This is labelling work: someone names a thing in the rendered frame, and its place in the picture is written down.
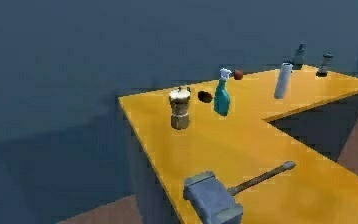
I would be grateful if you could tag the yellow kitchen counter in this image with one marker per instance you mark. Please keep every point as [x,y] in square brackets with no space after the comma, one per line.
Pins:
[253,140]

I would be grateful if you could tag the beige moka coffeepot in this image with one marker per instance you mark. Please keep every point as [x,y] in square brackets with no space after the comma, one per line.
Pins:
[179,108]

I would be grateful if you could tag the dark brown round object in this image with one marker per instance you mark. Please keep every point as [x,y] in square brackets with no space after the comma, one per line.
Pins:
[205,96]

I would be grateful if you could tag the teal spray bottle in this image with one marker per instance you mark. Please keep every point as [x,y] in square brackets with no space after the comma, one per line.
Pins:
[221,97]

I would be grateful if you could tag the red apple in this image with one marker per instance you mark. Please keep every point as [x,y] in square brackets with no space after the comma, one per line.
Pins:
[238,74]

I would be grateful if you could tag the grey meat mallet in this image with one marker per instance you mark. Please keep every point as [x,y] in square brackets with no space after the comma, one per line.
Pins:
[217,196]

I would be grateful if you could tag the white paper towel roll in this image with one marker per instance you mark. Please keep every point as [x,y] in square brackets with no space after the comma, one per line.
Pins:
[283,80]

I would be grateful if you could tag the grey pepper shaker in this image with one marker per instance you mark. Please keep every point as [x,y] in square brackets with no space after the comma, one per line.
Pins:
[299,56]

